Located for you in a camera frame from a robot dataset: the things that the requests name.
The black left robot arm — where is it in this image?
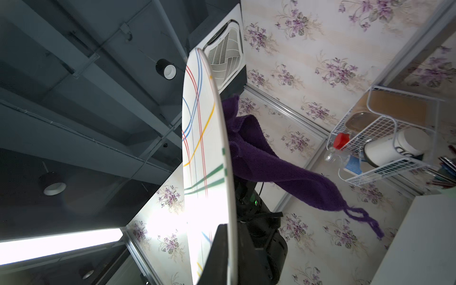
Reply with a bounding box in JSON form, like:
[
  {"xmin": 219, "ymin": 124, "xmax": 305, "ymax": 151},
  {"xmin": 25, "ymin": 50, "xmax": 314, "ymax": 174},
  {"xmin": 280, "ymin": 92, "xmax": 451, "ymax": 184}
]
[{"xmin": 234, "ymin": 176, "xmax": 288, "ymax": 285}]

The purple microfibre cloth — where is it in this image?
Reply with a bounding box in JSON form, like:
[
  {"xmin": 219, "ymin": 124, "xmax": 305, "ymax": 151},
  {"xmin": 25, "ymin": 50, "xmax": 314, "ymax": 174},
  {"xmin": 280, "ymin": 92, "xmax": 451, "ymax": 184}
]
[{"xmin": 222, "ymin": 96, "xmax": 384, "ymax": 239}]

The clear plastic bottle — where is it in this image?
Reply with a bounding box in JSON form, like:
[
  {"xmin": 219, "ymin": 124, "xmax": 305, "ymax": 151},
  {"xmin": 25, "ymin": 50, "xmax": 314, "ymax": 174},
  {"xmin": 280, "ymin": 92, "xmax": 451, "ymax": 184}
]
[{"xmin": 325, "ymin": 147, "xmax": 362, "ymax": 175}]

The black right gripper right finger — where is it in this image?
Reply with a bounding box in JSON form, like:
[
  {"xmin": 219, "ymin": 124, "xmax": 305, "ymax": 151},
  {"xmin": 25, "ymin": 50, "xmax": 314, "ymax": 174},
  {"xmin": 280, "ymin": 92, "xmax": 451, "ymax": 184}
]
[{"xmin": 237, "ymin": 222, "xmax": 270, "ymax": 285}]

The ceiling spot lamp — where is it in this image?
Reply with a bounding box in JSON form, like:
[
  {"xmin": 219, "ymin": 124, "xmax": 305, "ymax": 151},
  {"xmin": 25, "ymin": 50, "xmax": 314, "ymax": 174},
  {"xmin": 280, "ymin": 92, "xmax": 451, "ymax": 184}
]
[{"xmin": 156, "ymin": 59, "xmax": 177, "ymax": 80}]

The white wire wall basket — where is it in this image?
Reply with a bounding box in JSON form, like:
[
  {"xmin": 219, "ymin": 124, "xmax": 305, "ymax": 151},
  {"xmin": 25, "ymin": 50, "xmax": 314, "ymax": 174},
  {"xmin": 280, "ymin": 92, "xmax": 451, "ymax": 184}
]
[{"xmin": 327, "ymin": 85, "xmax": 445, "ymax": 186}]

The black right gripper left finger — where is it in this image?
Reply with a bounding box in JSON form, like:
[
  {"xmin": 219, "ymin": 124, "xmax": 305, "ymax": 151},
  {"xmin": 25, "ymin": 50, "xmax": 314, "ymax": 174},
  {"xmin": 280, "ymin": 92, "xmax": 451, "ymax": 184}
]
[{"xmin": 197, "ymin": 224, "xmax": 228, "ymax": 285}]

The white plaid round plate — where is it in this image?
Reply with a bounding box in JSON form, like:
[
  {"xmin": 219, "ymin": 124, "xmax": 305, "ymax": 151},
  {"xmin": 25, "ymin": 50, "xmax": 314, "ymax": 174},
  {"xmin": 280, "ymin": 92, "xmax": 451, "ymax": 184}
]
[{"xmin": 181, "ymin": 47, "xmax": 238, "ymax": 285}]

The red lidded jar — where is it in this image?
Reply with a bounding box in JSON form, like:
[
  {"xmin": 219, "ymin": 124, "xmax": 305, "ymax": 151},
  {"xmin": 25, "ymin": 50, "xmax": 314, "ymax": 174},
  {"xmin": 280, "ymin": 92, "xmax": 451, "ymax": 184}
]
[{"xmin": 332, "ymin": 133, "xmax": 350, "ymax": 150}]

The white cylindrical mug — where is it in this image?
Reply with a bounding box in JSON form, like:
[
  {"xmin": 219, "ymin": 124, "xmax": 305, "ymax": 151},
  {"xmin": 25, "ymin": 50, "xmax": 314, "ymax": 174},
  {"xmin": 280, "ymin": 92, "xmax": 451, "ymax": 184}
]
[{"xmin": 364, "ymin": 128, "xmax": 431, "ymax": 167}]

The brown cardboard box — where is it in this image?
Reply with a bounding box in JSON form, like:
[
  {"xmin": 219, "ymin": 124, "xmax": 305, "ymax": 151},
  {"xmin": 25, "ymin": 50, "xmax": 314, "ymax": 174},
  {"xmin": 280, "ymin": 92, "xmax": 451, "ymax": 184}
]
[{"xmin": 345, "ymin": 90, "xmax": 427, "ymax": 132}]

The ceiling light strip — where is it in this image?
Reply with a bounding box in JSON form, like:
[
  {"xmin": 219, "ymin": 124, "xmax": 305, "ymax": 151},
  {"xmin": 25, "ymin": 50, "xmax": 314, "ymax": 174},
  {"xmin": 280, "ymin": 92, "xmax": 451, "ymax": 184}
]
[{"xmin": 1, "ymin": 228, "xmax": 123, "ymax": 266}]

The ceiling air vent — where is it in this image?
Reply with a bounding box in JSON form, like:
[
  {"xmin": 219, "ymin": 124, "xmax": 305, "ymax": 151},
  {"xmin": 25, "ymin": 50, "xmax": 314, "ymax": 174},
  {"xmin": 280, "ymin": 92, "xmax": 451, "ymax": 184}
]
[{"xmin": 189, "ymin": 2, "xmax": 246, "ymax": 92}]

